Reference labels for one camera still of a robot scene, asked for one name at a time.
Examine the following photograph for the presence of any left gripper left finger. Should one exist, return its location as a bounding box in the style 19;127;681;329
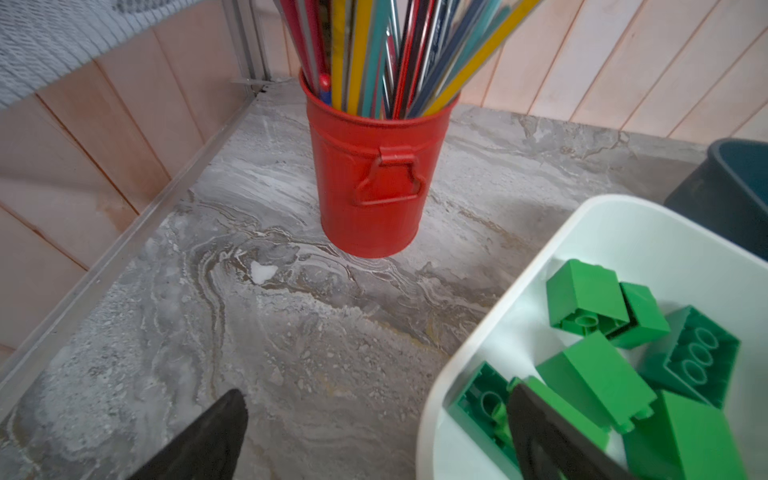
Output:
131;389;248;479

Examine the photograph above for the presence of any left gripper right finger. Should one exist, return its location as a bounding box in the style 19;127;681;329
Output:
507;383;633;479

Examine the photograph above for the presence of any long dark green brick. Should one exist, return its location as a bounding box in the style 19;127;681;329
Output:
448;361;520;479
637;305;741;409

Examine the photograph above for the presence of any green square brick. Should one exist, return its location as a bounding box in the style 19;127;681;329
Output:
546;259;629;336

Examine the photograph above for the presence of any green brick front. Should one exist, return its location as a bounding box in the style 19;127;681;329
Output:
607;282;671;350

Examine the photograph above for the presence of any left white plastic bin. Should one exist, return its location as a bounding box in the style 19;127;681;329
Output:
416;195;767;479

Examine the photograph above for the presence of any teal plastic bin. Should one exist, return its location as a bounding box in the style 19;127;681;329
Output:
664;138;767;260

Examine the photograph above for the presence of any red pencil cup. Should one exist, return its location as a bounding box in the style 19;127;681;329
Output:
299;79;453;258

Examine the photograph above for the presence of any bundle of pencils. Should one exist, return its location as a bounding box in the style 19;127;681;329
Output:
276;0;539;120

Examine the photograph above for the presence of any white wire mesh shelf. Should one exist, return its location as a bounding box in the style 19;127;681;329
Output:
1;0;195;110

